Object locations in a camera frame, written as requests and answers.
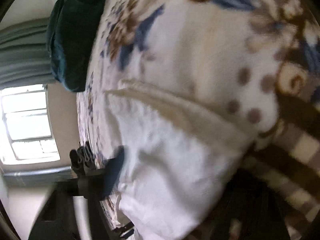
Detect white pants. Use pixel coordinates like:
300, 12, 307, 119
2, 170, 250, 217
103, 80, 255, 239

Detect bright bedroom window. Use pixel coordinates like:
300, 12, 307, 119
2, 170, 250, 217
1, 84, 60, 165

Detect grey green striped curtain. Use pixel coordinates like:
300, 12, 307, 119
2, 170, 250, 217
0, 18, 55, 89

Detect dark teal velvet pillow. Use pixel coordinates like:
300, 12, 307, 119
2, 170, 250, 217
46, 0, 106, 93

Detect floral fleece bed blanket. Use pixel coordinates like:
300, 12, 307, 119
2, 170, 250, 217
77, 0, 319, 239

